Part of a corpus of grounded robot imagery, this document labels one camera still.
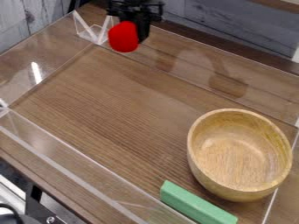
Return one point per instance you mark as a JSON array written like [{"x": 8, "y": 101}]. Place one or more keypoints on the green foam block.
[{"x": 192, "y": 206}]

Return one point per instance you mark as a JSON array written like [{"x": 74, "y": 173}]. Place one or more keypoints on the clear acrylic corner bracket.
[{"x": 94, "y": 33}]

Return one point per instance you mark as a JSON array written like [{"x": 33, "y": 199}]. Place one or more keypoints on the red plush strawberry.
[{"x": 123, "y": 37}]

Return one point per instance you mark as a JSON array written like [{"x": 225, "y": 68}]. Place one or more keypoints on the black metal frame bracket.
[{"x": 36, "y": 210}]

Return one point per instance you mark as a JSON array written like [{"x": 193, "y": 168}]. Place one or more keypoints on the clear acrylic front wall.
[{"x": 105, "y": 153}]

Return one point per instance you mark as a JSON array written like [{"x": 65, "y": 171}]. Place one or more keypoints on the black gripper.
[{"x": 128, "y": 9}]

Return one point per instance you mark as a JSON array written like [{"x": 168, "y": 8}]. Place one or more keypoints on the wooden bowl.
[{"x": 239, "y": 154}]

